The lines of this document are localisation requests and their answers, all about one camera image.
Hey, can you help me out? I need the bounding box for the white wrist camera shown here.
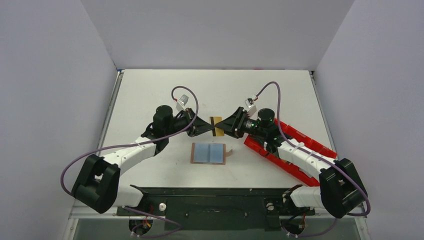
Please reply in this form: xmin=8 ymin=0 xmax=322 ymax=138
xmin=176 ymin=94 xmax=189 ymax=112
xmin=244 ymin=98 xmax=257 ymax=117

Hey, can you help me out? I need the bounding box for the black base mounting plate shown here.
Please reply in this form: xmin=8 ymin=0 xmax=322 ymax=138
xmin=117 ymin=185 xmax=315 ymax=231

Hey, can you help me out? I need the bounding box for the aluminium frame rail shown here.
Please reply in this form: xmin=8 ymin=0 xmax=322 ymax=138
xmin=67 ymin=195 xmax=369 ymax=220

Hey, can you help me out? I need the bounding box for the red plastic compartment tray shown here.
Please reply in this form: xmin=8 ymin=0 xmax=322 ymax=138
xmin=244 ymin=119 xmax=338 ymax=187

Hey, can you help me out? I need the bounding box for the brown leather card holder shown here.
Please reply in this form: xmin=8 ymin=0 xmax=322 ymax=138
xmin=190 ymin=142 xmax=233 ymax=165

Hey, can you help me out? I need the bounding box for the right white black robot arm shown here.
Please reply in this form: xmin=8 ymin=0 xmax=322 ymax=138
xmin=215 ymin=107 xmax=368 ymax=219

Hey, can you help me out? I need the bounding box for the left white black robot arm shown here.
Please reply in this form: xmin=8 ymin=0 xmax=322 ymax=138
xmin=70 ymin=105 xmax=214 ymax=214

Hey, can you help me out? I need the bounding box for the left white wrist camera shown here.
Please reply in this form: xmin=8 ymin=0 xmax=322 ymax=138
xmin=176 ymin=94 xmax=189 ymax=112

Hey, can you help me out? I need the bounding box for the gold credit card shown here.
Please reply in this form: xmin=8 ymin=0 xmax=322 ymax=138
xmin=209 ymin=116 xmax=224 ymax=138

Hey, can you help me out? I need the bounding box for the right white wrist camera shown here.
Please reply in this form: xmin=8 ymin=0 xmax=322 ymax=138
xmin=244 ymin=98 xmax=257 ymax=117

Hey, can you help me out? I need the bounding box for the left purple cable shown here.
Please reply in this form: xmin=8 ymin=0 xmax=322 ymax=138
xmin=60 ymin=86 xmax=200 ymax=239

